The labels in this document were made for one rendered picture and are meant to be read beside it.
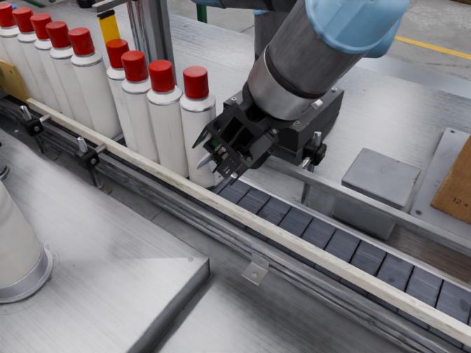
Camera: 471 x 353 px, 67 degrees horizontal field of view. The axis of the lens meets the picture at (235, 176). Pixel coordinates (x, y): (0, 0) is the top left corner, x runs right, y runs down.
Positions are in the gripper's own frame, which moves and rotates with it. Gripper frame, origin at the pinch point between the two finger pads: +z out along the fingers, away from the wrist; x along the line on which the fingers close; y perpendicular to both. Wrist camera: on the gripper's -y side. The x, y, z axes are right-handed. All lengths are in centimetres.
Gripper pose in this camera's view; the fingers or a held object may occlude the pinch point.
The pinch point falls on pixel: (219, 165)
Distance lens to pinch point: 56.7
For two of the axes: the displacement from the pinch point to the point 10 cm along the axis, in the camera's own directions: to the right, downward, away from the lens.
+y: -5.7, 5.7, -5.9
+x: 7.1, 7.0, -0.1
